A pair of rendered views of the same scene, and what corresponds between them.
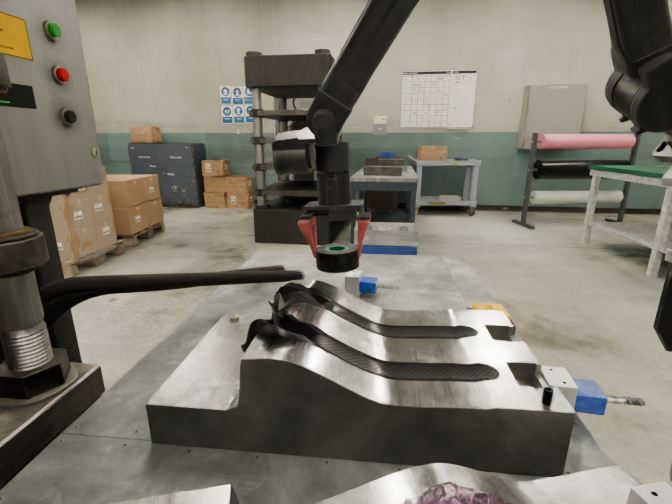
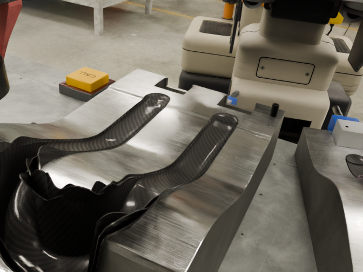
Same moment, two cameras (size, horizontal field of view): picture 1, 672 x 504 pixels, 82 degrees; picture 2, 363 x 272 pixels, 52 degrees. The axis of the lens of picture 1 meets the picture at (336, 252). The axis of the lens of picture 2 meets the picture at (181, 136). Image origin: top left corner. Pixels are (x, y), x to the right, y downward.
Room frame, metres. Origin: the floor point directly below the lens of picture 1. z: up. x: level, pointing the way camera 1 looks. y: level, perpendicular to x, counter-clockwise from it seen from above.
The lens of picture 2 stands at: (0.36, 0.27, 1.15)
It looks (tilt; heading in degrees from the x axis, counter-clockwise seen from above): 33 degrees down; 286
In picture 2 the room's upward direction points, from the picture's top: 7 degrees clockwise
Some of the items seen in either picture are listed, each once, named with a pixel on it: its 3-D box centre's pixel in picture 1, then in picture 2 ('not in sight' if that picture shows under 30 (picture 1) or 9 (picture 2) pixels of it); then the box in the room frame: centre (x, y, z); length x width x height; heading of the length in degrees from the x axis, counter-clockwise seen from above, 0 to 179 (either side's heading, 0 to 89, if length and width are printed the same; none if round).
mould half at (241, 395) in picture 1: (353, 354); (121, 183); (0.51, -0.03, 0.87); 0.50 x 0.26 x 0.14; 84
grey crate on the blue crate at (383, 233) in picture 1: (385, 233); not in sight; (3.68, -0.49, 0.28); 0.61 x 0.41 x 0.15; 81
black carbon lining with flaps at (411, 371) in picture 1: (364, 328); (137, 144); (0.49, -0.04, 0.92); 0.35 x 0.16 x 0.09; 84
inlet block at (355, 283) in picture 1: (372, 285); not in sight; (0.89, -0.09, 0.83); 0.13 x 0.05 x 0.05; 76
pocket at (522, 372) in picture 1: (528, 386); (235, 114); (0.42, -0.25, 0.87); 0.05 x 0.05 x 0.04; 84
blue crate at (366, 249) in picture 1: (384, 250); not in sight; (3.68, -0.49, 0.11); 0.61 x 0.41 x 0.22; 81
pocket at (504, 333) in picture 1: (502, 343); (173, 95); (0.53, -0.26, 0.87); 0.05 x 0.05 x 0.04; 84
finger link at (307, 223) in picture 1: (321, 232); not in sight; (0.68, 0.03, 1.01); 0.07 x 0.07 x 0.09; 83
